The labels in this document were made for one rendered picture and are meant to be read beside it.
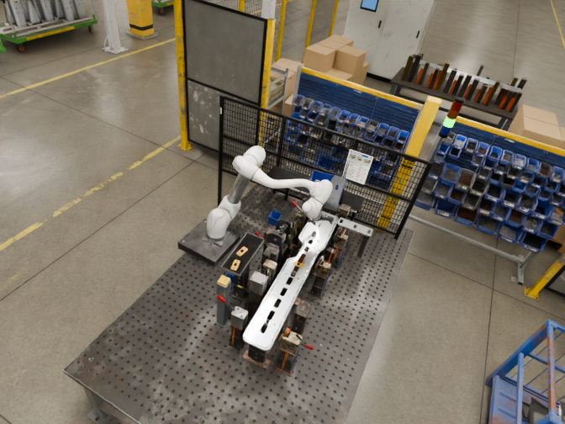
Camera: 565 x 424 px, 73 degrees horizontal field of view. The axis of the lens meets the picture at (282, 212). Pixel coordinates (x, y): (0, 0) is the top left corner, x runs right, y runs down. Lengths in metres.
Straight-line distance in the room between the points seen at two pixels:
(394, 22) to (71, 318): 7.65
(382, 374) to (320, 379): 1.07
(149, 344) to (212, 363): 0.43
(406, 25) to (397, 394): 7.04
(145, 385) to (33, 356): 1.37
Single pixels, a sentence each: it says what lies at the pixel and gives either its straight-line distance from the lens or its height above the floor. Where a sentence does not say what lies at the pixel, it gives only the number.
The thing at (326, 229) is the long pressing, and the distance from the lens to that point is 3.08.
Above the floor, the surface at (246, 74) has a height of 1.36.
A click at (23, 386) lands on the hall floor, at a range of 3.65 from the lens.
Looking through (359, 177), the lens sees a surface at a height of 1.21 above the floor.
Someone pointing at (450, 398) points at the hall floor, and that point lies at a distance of 3.80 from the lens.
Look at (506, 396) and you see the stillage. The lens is 3.86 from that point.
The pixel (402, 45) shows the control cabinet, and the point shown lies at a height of 0.83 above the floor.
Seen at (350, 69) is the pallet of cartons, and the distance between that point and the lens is 6.94.
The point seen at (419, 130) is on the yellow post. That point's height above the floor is 1.76.
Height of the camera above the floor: 3.05
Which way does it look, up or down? 41 degrees down
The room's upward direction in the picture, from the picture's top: 10 degrees clockwise
